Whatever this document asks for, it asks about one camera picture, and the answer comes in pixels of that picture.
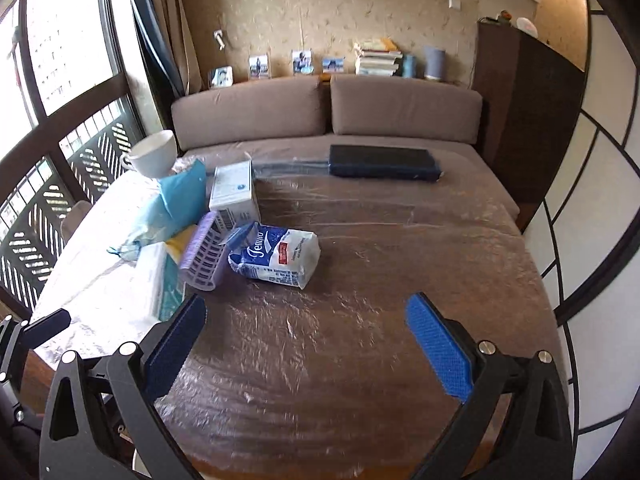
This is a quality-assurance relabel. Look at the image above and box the teal plastic pouch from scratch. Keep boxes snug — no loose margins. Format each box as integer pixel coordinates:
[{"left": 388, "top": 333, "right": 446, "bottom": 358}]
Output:
[{"left": 107, "top": 158, "right": 208, "bottom": 261}]

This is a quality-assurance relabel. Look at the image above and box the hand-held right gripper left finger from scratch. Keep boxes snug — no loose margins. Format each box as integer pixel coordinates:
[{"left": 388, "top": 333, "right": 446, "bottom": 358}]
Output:
[{"left": 39, "top": 292, "right": 208, "bottom": 480}]

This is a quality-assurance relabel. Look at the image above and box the white blue tissue pack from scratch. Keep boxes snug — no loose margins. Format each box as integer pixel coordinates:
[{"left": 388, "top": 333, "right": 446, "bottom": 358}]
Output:
[{"left": 227, "top": 222, "right": 321, "bottom": 291}]

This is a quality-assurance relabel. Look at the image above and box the grey cylinder speaker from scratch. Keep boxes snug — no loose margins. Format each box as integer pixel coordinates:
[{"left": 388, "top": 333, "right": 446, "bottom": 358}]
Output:
[{"left": 424, "top": 46, "right": 447, "bottom": 82}]

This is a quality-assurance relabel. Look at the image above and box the dark wooden cabinet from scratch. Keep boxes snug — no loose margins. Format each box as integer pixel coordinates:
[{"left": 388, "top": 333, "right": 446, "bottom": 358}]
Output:
[{"left": 472, "top": 20, "right": 586, "bottom": 231}]

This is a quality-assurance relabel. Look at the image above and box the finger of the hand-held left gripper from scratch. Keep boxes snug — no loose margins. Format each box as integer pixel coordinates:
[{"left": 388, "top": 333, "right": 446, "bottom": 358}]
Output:
[{"left": 22, "top": 308, "right": 72, "bottom": 351}]

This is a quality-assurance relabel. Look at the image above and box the dark lattice window railing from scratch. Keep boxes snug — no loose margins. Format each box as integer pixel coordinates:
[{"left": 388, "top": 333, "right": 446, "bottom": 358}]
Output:
[{"left": 0, "top": 95, "right": 133, "bottom": 321}]

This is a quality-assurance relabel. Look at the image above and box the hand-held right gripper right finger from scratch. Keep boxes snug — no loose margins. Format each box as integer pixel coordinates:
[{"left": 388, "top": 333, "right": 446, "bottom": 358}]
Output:
[{"left": 405, "top": 291, "right": 573, "bottom": 480}]

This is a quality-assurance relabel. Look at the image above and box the small yellow packet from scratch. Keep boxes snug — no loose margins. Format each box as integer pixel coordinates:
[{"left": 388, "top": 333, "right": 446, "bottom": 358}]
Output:
[{"left": 165, "top": 224, "right": 198, "bottom": 263}]

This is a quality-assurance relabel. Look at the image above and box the white blue medicine box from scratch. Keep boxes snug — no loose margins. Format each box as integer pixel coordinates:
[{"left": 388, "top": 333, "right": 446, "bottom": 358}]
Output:
[{"left": 208, "top": 160, "right": 261, "bottom": 233}]

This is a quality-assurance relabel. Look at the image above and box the white ceramic cup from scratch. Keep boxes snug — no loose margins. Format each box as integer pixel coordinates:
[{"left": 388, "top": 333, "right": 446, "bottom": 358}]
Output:
[{"left": 120, "top": 130, "right": 179, "bottom": 179}]

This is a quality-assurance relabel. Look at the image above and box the beige curtain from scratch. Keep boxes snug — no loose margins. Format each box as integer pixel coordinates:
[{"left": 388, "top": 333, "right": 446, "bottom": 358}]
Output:
[{"left": 145, "top": 0, "right": 203, "bottom": 98}]

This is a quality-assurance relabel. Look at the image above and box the brown sofa back cushion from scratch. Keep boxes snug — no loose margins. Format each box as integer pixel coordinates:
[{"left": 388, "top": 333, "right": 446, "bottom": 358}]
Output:
[
  {"left": 171, "top": 76, "right": 321, "bottom": 151},
  {"left": 330, "top": 74, "right": 483, "bottom": 147}
]

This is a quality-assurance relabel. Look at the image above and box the dark blue curtain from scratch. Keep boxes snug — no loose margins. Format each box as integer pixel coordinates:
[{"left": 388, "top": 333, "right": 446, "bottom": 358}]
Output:
[{"left": 127, "top": 0, "right": 186, "bottom": 101}]

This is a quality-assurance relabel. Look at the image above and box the stack of books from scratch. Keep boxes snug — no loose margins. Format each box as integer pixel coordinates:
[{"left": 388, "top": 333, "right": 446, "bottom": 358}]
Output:
[{"left": 354, "top": 37, "right": 404, "bottom": 78}]

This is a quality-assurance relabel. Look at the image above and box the black framed sliding door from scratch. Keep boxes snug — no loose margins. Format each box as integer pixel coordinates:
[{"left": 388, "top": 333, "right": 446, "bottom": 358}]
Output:
[{"left": 520, "top": 0, "right": 640, "bottom": 480}]

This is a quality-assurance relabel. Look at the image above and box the white teal wipes packet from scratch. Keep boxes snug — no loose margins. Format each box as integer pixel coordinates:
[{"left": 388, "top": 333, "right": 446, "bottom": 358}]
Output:
[{"left": 135, "top": 242, "right": 188, "bottom": 321}]

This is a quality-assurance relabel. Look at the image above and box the dark blue cased tablet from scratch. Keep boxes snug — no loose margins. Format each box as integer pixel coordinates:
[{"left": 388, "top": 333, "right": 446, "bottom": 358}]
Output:
[{"left": 328, "top": 144, "right": 445, "bottom": 181}]

